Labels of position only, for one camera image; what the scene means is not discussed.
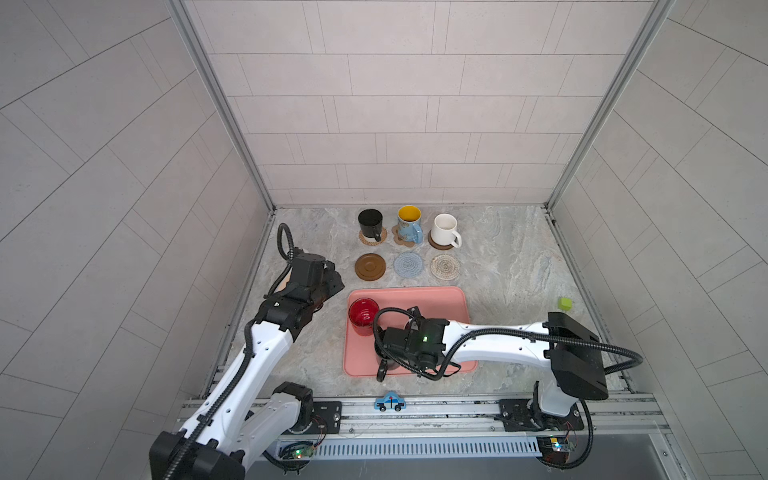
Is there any grey-blue woven round coaster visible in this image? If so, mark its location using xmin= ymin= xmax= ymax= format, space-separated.
xmin=393 ymin=252 xmax=424 ymax=279

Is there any right circuit board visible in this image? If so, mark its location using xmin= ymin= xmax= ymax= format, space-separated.
xmin=536 ymin=436 xmax=578 ymax=466

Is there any left circuit board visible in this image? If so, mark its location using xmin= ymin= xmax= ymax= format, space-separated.
xmin=279 ymin=441 xmax=316 ymax=462

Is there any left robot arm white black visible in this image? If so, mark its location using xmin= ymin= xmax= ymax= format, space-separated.
xmin=149 ymin=223 xmax=344 ymax=479

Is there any blue toy car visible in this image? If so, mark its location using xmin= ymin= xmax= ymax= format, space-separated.
xmin=374 ymin=392 xmax=406 ymax=412

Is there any multicolour woven round coaster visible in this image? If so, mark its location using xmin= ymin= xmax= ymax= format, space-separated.
xmin=430 ymin=254 xmax=461 ymax=281

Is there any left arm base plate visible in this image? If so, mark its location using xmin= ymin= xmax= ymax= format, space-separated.
xmin=285 ymin=401 xmax=343 ymax=435

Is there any ventilation grille strip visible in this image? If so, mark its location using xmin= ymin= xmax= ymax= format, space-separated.
xmin=314 ymin=437 xmax=542 ymax=461

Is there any white mug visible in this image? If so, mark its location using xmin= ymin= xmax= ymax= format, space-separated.
xmin=429 ymin=213 xmax=463 ymax=248

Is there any circuit board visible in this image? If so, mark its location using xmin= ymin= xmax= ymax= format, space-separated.
xmin=536 ymin=436 xmax=578 ymax=466
xmin=279 ymin=441 xmax=316 ymax=462

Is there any paw shaped cork coaster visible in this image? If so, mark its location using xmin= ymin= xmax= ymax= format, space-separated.
xmin=391 ymin=225 xmax=416 ymax=248

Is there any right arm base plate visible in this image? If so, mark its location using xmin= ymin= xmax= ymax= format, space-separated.
xmin=491 ymin=399 xmax=585 ymax=432

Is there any dark brown wooden coaster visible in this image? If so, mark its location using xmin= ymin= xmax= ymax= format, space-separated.
xmin=354 ymin=253 xmax=387 ymax=282

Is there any green small cube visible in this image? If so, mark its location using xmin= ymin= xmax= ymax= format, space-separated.
xmin=557 ymin=297 xmax=573 ymax=312

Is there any yellow inside mug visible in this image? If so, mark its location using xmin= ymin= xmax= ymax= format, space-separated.
xmin=397 ymin=205 xmax=424 ymax=244

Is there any black mug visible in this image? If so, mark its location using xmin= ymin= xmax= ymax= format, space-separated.
xmin=376 ymin=357 xmax=398 ymax=383
xmin=357 ymin=209 xmax=383 ymax=242

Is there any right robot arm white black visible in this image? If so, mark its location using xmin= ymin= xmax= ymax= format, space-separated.
xmin=372 ymin=307 xmax=644 ymax=470

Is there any woven rattan round coaster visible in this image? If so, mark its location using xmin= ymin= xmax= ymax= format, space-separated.
xmin=358 ymin=230 xmax=388 ymax=246

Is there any pink rectangular tray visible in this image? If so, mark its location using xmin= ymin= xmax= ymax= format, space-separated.
xmin=343 ymin=286 xmax=471 ymax=378

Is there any black mug front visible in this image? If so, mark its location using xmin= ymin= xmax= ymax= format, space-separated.
xmin=376 ymin=357 xmax=398 ymax=383

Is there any red mug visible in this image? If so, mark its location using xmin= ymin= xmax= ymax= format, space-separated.
xmin=348 ymin=297 xmax=380 ymax=336

